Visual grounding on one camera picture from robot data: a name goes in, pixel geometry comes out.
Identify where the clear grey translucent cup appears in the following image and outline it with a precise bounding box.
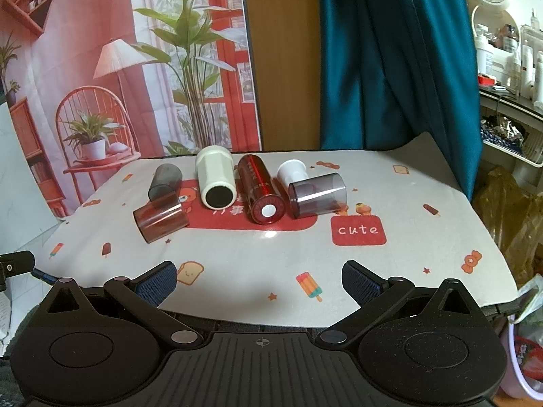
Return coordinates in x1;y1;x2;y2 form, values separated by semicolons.
288;173;348;219

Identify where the brown translucent cup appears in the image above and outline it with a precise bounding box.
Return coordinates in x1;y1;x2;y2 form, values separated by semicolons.
133;193;190;244

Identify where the dark grey translucent cup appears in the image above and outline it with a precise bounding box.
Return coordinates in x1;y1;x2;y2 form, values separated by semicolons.
147;163;182;209

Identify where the white cylindrical cup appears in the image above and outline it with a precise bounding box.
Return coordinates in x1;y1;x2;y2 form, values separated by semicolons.
195;145;238;210

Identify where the small white plastic cup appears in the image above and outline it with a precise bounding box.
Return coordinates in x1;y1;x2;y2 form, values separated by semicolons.
276;159;308;188

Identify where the printed room scene backdrop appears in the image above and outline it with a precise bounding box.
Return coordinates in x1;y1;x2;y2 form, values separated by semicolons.
1;0;261;219

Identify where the patterned white table mat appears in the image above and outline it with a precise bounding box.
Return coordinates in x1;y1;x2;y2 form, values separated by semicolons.
36;134;516;327

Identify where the red metallic bottle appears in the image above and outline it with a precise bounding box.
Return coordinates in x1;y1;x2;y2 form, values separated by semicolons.
238;154;285;225

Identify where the yellow plastic bag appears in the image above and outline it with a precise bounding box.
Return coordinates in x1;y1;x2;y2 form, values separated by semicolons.
472;166;542;287

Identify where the pink plastic basin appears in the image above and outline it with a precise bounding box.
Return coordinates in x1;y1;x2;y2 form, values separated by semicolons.
501;318;542;402

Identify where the teal curtain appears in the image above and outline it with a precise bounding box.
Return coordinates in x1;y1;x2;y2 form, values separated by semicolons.
319;0;482;196

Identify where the white shelf rack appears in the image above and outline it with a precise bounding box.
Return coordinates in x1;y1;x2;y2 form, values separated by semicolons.
466;0;542;191

